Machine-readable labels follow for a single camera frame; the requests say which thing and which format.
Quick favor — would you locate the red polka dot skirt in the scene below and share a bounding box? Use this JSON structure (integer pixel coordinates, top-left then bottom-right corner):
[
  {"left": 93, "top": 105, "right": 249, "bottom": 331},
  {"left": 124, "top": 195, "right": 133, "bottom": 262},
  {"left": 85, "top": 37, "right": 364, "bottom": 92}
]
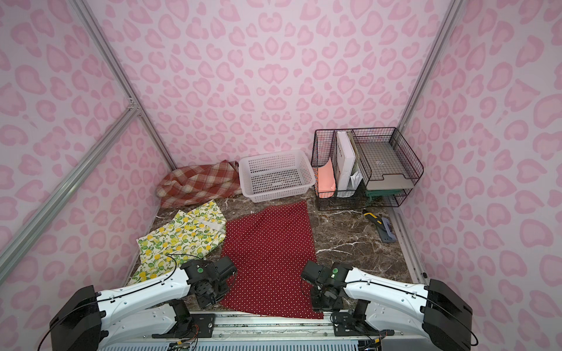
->
[{"left": 221, "top": 201, "right": 323, "bottom": 320}]

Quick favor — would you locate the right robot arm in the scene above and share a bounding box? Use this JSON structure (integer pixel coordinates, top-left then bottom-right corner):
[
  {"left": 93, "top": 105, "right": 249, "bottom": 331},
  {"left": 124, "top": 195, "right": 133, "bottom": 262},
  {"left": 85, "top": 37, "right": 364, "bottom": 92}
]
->
[{"left": 301, "top": 261, "right": 479, "bottom": 350}]

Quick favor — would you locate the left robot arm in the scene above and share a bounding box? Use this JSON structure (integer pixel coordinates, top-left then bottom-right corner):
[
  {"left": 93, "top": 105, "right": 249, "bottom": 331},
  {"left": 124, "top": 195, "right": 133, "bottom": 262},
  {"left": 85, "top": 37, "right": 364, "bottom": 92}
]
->
[{"left": 45, "top": 256, "right": 237, "bottom": 350}]

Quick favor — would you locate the lemon print skirt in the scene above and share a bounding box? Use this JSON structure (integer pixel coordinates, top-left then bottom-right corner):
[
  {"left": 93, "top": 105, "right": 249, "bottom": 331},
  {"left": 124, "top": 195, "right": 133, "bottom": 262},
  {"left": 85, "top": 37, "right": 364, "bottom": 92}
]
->
[{"left": 128, "top": 200, "right": 227, "bottom": 285}]

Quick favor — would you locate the yellow black utility knife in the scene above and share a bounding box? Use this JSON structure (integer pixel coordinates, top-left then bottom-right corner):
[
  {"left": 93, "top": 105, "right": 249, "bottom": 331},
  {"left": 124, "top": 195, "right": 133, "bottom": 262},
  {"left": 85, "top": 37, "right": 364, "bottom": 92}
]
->
[{"left": 362, "top": 209, "right": 397, "bottom": 244}]

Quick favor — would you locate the red plaid skirt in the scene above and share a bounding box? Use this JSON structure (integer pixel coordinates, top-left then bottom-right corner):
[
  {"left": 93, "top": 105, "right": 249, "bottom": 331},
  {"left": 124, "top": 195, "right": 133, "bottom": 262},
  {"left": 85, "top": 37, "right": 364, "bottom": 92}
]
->
[{"left": 155, "top": 160, "right": 242, "bottom": 209}]

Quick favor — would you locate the pink folder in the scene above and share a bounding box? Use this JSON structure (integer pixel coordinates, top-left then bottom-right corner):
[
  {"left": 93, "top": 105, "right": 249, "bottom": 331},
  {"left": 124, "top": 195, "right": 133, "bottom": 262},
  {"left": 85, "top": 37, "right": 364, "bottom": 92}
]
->
[{"left": 316, "top": 158, "right": 337, "bottom": 199}]

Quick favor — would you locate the white plastic basket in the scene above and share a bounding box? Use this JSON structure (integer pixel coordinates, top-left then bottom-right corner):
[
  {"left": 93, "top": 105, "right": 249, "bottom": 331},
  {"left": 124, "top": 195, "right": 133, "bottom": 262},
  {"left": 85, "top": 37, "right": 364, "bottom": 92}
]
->
[{"left": 239, "top": 150, "right": 316, "bottom": 203}]

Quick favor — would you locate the grey paper tray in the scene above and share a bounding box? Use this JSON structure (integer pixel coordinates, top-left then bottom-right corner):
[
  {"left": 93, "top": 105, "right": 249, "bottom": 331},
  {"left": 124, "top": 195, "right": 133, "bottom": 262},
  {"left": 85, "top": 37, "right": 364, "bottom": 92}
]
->
[{"left": 358, "top": 142, "right": 414, "bottom": 191}]

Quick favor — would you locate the white book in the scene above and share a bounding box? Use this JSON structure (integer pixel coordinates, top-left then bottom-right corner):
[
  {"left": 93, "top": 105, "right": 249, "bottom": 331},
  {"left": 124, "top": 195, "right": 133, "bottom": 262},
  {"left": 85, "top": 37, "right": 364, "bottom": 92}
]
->
[{"left": 336, "top": 131, "right": 356, "bottom": 193}]

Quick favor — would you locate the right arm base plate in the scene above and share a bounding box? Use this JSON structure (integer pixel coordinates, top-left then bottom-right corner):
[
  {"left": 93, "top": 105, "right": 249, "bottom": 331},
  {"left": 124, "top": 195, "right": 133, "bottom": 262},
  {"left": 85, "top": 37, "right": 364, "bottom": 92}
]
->
[{"left": 330, "top": 300, "right": 395, "bottom": 338}]

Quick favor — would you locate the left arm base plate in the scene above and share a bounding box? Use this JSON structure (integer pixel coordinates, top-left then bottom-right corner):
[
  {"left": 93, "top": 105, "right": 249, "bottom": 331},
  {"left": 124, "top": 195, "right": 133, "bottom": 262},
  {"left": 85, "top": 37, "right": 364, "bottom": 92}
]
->
[{"left": 152, "top": 299, "right": 216, "bottom": 339}]

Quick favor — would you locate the aluminium frame rail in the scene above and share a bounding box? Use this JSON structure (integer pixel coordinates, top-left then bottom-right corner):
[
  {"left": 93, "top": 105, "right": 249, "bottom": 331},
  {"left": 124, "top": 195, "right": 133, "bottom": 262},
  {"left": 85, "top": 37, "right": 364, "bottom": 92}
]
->
[{"left": 80, "top": 309, "right": 468, "bottom": 351}]

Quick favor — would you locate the black wire desk organizer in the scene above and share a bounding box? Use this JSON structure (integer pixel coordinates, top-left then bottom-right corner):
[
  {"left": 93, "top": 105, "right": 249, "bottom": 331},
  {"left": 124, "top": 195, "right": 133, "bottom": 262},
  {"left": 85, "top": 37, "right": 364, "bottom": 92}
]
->
[{"left": 311, "top": 127, "right": 424, "bottom": 211}]

